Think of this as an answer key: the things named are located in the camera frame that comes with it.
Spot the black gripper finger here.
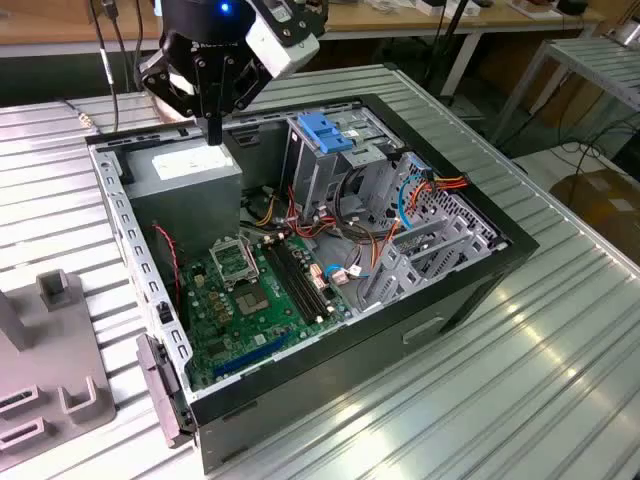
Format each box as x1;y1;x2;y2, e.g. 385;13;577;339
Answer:
138;33;217;146
215;52;272;146

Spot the perforated metal disk bay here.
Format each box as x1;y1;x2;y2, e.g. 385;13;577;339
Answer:
359;149;511;314

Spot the blue plastic drive latch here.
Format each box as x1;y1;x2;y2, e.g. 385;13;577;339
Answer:
296;112;355;156

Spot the metal drive cage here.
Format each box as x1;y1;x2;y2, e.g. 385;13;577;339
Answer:
279;107;401;211

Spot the grey power supply box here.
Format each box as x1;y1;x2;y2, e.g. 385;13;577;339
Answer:
122;135;245;261

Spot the long wooden desk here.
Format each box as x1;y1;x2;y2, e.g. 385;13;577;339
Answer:
0;0;606;59

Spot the metal socket cover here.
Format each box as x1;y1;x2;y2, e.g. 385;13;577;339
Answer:
208;233;261;290

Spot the black RAM slot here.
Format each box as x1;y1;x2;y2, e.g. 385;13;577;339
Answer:
262;239;321;325
274;237;335;317

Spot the black tripod stand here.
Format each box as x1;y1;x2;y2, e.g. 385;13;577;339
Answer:
422;0;476;106

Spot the CPU socket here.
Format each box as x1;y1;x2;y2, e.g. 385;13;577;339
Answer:
234;285;275;320

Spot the green motherboard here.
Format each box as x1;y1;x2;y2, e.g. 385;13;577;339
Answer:
177;232;354;391

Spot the blue expansion slot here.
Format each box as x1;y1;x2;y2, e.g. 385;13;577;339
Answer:
212;329;294;380

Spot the grey parts rack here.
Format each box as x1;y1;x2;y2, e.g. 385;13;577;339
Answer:
0;268;119;459

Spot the black open PC case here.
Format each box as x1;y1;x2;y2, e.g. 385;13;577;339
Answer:
83;92;541;475

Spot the metal slat side table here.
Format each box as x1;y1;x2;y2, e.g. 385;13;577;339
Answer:
492;37;640;146

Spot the brown cardboard box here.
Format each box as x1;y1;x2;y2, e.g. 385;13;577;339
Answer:
549;168;640;241

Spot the silver metal cylinder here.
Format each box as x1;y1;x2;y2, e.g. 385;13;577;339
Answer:
610;18;640;50

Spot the black cable with pale label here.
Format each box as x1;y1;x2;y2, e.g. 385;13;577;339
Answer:
88;0;121;135

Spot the black wire loom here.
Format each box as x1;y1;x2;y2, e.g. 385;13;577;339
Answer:
333;167;386;246

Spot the mixed colour wire bundle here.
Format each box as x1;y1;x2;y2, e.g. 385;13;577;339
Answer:
239;184;381;251

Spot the red and black twisted wire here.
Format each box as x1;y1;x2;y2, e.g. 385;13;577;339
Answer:
151;223;182;306

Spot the blue disk data wire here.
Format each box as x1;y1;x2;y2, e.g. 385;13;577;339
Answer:
397;172;436;231

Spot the blue wire with white plug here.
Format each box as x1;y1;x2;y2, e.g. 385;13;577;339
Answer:
323;263;362;286

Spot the red orange yellow power wire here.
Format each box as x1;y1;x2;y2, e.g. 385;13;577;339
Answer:
369;172;471;274

